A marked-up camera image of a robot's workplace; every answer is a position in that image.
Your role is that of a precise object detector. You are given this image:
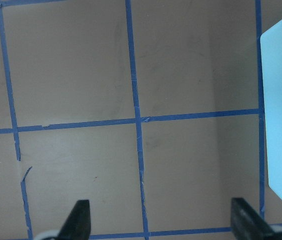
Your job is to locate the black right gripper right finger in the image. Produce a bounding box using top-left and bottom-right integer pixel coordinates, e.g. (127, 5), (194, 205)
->
(230, 197), (275, 240)

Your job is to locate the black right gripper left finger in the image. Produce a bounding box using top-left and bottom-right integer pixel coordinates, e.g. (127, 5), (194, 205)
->
(56, 199), (91, 240)

